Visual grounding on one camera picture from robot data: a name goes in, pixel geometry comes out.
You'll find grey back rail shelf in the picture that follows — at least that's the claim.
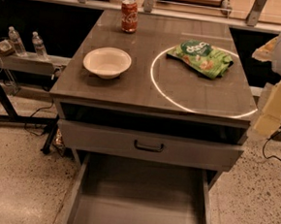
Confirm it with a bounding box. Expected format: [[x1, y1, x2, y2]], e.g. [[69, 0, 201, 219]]
[[34, 0, 281, 33]]

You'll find grey drawer cabinet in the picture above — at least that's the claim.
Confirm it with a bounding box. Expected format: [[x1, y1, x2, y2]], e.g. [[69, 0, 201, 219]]
[[44, 5, 266, 179]]

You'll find clear water bottle right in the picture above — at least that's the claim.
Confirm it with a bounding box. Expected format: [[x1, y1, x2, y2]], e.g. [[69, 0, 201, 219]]
[[31, 32, 48, 61]]

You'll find clear water bottle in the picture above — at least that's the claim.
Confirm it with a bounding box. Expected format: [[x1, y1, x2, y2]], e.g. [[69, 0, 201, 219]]
[[9, 26, 26, 57], [31, 32, 48, 61]]

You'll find clear water bottle left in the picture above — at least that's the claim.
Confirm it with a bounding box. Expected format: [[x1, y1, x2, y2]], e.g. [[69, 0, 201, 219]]
[[9, 26, 26, 57]]

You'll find black drawer handle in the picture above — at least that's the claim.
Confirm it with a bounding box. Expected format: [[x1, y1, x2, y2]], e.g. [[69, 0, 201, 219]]
[[133, 140, 164, 153]]

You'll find green rice chip bag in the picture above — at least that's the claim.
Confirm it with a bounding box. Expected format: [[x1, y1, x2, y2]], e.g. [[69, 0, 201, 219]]
[[167, 39, 233, 80]]

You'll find small bowl on bench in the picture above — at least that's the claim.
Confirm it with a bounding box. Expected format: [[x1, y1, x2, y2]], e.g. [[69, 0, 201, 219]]
[[0, 39, 14, 54]]

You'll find red soda can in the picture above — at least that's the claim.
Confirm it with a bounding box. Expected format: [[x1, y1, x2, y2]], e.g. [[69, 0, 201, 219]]
[[121, 0, 138, 33]]

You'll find white bowl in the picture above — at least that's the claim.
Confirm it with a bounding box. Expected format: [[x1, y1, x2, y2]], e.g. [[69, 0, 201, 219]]
[[83, 47, 132, 80]]

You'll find grey side bench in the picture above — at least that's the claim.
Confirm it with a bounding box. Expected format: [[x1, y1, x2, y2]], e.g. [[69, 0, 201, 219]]
[[0, 52, 71, 76]]

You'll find black cable right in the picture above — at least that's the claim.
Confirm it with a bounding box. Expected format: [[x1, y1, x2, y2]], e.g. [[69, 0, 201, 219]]
[[260, 115, 281, 168]]

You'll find grey top drawer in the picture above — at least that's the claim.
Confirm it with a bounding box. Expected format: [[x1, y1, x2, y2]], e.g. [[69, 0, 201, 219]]
[[58, 119, 243, 172]]

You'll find black floor cable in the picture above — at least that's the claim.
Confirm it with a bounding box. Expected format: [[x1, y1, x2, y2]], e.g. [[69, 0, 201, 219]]
[[22, 96, 59, 140]]

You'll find open grey middle drawer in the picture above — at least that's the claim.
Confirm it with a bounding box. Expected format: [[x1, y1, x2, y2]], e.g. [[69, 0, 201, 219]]
[[63, 153, 210, 224]]

